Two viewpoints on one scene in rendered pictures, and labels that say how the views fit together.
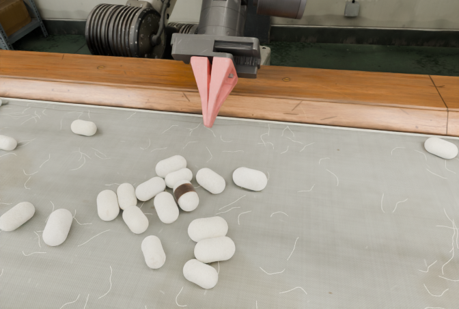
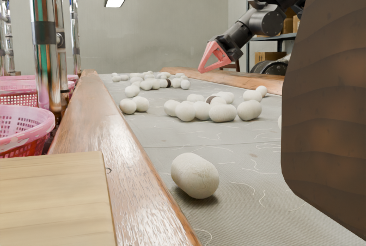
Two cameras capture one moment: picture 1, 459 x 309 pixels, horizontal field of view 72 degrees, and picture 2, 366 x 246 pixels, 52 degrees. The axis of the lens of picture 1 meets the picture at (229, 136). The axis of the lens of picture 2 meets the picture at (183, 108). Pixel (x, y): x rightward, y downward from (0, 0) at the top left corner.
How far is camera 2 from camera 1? 0.82 m
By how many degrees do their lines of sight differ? 65
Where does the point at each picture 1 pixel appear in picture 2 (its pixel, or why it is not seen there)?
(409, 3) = not seen: outside the picture
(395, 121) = (273, 88)
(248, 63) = (232, 51)
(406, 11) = not seen: outside the picture
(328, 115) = (254, 85)
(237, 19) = (235, 30)
